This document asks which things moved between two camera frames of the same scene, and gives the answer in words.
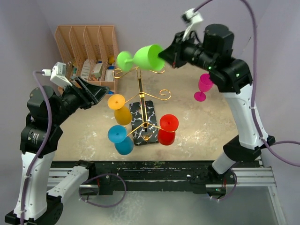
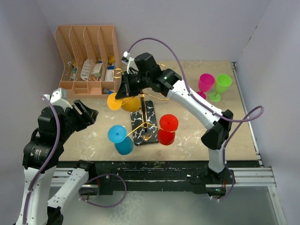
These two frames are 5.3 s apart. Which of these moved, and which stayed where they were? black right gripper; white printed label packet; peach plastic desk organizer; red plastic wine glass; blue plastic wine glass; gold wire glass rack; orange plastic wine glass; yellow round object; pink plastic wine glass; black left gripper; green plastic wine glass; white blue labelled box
Moved: orange plastic wine glass; black left gripper; green plastic wine glass; black right gripper
Stayed: blue plastic wine glass; peach plastic desk organizer; pink plastic wine glass; gold wire glass rack; white printed label packet; red plastic wine glass; white blue labelled box; yellow round object
